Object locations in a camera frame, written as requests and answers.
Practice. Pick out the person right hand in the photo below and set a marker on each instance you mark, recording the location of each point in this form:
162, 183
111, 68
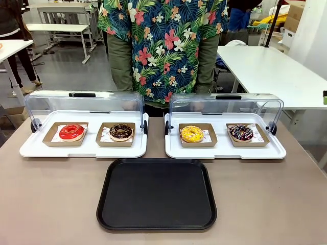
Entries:
129, 105

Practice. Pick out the chocolate donut with nuts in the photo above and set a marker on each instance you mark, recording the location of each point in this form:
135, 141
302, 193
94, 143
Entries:
113, 132

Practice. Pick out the brown cardboard donut tray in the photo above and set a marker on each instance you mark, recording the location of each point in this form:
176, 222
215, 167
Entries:
250, 145
115, 144
48, 143
196, 145

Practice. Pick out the yellow glazed sprinkle donut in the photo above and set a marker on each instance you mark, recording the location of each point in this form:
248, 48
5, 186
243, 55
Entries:
185, 135

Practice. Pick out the red glazed donut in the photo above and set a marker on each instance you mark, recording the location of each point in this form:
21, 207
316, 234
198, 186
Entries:
65, 134

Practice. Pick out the black serving tray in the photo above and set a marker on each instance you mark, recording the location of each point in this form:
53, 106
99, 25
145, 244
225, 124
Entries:
155, 196

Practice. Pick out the dark donut with white stripes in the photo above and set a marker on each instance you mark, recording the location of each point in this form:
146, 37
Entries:
233, 134

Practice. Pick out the white printed paper liner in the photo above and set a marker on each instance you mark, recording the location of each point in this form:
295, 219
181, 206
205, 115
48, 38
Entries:
55, 139
258, 137
104, 136
207, 136

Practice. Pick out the person right arm olive sleeve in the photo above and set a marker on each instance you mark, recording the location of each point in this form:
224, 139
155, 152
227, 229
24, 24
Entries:
120, 63

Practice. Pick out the person arm olive sleeve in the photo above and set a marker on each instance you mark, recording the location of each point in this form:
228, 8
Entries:
207, 63
120, 63

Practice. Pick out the white display case base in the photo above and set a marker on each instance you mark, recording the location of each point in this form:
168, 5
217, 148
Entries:
178, 151
122, 151

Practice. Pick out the person torso floral shirt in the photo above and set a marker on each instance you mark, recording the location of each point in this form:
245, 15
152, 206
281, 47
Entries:
163, 51

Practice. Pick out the clear display case lid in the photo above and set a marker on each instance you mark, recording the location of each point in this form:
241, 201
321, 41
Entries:
230, 104
51, 102

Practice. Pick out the person left arm olive sleeve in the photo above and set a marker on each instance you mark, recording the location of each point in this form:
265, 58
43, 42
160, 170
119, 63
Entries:
207, 63

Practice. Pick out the blue chair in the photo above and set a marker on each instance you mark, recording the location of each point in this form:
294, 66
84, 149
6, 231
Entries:
221, 66

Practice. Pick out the low white bench table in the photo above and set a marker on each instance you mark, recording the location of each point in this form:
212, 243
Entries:
56, 27

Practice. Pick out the flat cardboard box on floor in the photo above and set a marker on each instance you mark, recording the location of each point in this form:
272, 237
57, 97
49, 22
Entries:
18, 113

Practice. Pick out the white cloth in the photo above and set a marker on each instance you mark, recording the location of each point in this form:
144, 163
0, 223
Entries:
236, 43

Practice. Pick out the white table with orange item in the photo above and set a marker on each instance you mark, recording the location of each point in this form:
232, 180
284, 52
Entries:
15, 47

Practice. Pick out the background person in blue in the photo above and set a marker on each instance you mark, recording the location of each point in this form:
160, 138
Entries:
238, 18

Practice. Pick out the large white table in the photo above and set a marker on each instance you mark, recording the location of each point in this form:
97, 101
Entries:
268, 63

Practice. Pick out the background person in dark clothes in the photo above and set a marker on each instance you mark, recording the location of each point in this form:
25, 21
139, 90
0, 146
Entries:
7, 15

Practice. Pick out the teal green cloth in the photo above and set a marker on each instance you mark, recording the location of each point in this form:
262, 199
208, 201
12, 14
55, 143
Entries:
259, 24

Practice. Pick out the black slanted pole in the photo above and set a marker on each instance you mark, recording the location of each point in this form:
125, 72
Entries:
272, 28

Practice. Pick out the yellow bag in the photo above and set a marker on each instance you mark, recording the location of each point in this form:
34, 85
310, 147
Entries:
276, 19

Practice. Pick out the white storage box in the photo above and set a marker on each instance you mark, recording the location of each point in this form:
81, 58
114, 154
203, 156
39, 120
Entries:
288, 37

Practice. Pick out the brown cardboard box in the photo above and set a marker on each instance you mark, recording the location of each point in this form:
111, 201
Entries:
293, 15

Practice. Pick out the green block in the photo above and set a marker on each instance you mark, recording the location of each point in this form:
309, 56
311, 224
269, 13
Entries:
325, 97

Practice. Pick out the white desk with frame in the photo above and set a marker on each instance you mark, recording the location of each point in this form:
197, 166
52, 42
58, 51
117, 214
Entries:
64, 9

